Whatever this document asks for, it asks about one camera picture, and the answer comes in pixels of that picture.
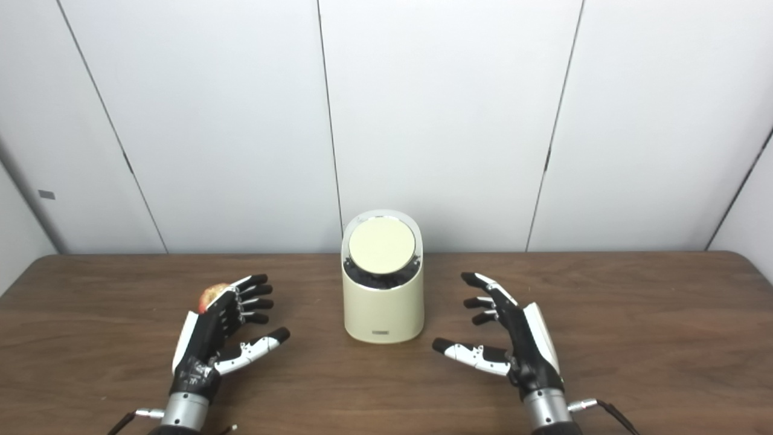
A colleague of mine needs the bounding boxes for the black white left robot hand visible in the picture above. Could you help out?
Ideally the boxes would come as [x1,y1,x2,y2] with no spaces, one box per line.
[172,274,291,402]

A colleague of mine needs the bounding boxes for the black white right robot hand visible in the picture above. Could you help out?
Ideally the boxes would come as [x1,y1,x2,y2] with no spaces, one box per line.
[432,272,565,399]

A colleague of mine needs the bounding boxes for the red apple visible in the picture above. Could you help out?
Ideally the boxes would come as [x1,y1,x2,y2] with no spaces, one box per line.
[199,283,231,314]

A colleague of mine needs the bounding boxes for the cream-colored round bin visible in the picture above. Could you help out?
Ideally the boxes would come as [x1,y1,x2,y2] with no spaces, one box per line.
[341,209,425,344]

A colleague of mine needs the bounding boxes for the cream round bin lid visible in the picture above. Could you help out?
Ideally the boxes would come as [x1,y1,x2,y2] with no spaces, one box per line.
[348,216,417,274]

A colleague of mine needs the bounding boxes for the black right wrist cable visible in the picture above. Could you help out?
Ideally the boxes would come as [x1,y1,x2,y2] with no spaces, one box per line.
[568,398,641,435]

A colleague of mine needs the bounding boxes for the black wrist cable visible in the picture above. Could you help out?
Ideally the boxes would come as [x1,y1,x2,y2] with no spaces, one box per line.
[107,409,165,435]
[568,398,641,435]

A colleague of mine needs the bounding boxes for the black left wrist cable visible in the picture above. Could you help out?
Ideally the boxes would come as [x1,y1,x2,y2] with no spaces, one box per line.
[107,409,165,435]

